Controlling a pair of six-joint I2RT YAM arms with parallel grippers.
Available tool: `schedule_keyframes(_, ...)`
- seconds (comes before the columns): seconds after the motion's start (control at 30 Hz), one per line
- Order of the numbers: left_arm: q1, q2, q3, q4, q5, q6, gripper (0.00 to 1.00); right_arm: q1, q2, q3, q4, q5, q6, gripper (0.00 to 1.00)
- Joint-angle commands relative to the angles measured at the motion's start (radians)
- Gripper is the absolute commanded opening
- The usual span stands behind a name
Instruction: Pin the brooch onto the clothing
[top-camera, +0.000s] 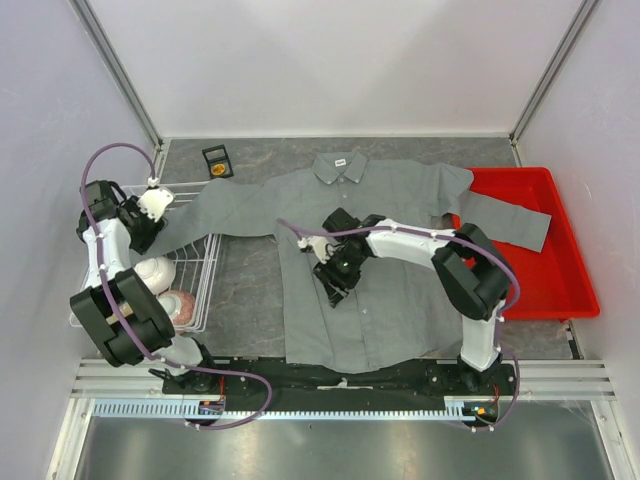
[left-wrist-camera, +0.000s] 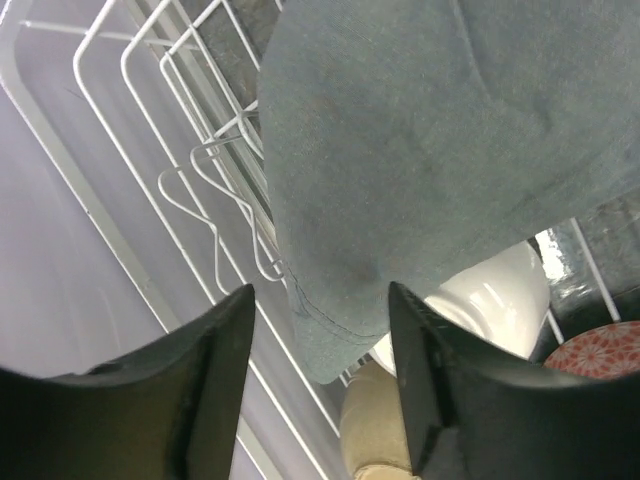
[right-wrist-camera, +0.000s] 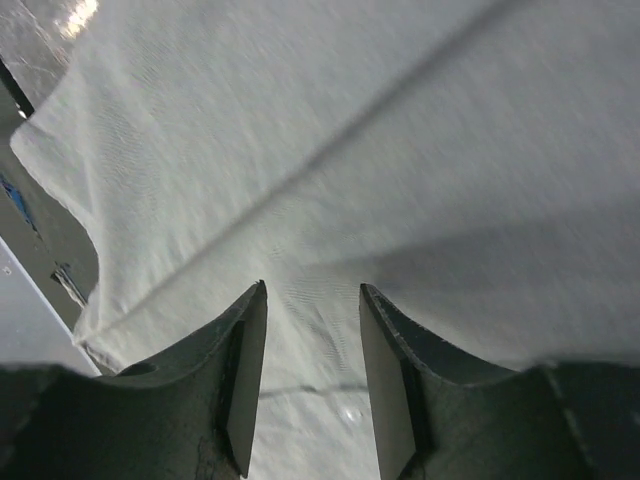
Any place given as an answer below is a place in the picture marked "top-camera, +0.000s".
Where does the white wire dish rack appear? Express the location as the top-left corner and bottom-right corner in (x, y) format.
(70, 180), (221, 334)

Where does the black box with brooch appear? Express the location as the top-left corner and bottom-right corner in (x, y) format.
(201, 144), (234, 180)

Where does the left aluminium frame post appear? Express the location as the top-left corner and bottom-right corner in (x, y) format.
(69, 0), (164, 150)

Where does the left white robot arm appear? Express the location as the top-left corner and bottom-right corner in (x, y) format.
(70, 180), (220, 393)

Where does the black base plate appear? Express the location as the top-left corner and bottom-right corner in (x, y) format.
(150, 358), (517, 411)

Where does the red plastic bin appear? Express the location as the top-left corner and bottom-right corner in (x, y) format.
(470, 167), (600, 321)

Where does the right aluminium frame post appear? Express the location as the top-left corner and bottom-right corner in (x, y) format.
(509, 0), (601, 147)

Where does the aluminium frame post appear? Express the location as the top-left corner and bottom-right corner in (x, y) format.
(69, 0), (164, 150)
(509, 0), (601, 147)

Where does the grey shirt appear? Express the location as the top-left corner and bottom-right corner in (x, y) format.
(149, 152), (551, 373)

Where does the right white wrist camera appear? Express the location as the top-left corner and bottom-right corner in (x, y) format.
(297, 235), (334, 264)

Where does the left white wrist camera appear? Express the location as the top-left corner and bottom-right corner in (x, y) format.
(136, 177), (175, 223)

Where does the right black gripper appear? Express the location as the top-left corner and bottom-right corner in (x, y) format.
(312, 248), (366, 308)

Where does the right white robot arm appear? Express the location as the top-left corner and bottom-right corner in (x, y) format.
(298, 208), (520, 394)

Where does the grey slotted cable duct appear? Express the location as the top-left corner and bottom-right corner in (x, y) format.
(92, 399), (491, 421)

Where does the pink patterned bowl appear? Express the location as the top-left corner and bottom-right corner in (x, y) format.
(158, 290), (196, 329)

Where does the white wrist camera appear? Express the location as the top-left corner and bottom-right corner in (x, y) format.
(297, 235), (334, 264)
(136, 177), (175, 223)

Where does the white bowl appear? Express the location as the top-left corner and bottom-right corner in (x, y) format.
(134, 256), (176, 295)

